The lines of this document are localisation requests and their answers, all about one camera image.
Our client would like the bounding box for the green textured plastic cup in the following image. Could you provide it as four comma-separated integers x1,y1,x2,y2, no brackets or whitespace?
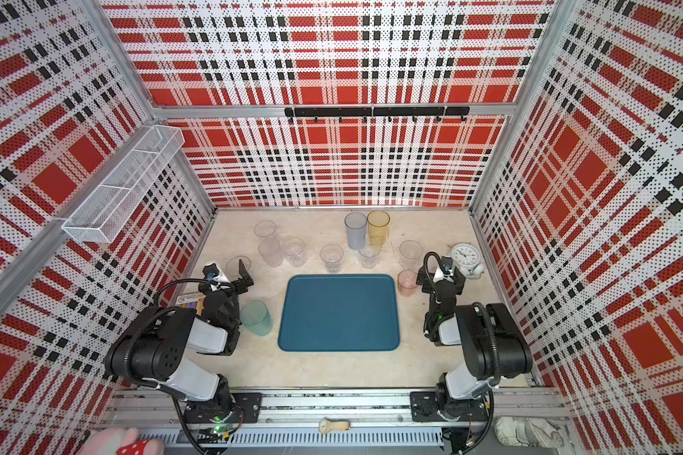
240,301,272,337

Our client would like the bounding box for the clear faceted cup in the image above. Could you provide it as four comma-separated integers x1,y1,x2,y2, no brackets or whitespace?
358,245,381,269
320,244,345,274

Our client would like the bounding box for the yellow transparent plastic cup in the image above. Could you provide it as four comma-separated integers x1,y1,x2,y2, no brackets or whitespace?
367,210,391,248

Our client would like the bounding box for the blue frosted plastic cup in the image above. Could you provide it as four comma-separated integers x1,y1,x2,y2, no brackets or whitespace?
345,212,367,250

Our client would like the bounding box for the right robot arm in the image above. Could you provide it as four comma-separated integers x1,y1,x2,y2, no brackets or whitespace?
411,251,533,422

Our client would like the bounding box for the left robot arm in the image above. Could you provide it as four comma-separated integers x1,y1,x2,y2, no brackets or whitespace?
104,259,254,424

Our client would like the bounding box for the teal plastic tray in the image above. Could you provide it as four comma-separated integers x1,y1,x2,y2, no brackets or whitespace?
278,274,400,353

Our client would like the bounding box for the colourful marker pack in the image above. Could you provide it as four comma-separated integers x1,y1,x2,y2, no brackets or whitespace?
176,292,205,314

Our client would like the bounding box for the white analog alarm clock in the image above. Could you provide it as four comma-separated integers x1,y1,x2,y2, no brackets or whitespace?
451,243,485,280

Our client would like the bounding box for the pink transparent plastic cup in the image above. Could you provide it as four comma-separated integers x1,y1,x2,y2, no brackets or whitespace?
398,269,419,297

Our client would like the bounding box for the frosted clear plastic cup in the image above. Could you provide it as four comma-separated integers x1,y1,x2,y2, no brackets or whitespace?
258,237,284,267

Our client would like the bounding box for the clear cup right back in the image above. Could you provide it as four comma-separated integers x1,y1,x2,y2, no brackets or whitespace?
398,240,423,272

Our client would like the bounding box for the clear cup back left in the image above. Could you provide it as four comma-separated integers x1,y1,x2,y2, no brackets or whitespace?
253,220,278,242

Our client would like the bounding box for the clear cup beside frosted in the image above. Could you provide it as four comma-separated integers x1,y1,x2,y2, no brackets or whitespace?
282,237,305,267

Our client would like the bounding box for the small beige wooden object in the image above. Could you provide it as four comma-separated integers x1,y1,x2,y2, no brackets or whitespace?
318,418,351,434

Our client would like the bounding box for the white crumpled cloth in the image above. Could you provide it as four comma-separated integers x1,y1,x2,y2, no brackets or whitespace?
493,416,565,449

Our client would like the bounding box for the pink plush toy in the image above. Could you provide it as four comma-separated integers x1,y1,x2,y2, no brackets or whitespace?
78,428,165,455

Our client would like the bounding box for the clear cup near left wall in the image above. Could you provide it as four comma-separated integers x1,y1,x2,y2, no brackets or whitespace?
223,255,252,281

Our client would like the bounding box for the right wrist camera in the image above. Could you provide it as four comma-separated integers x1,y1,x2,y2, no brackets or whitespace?
434,256,456,282

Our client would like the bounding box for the white wire mesh basket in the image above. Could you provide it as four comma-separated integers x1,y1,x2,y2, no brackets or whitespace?
63,124,184,244

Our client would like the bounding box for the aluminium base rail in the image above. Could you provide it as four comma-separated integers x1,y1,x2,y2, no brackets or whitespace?
98,388,572,454

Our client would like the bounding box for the black hook rail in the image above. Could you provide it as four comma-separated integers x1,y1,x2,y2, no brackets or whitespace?
284,106,471,121

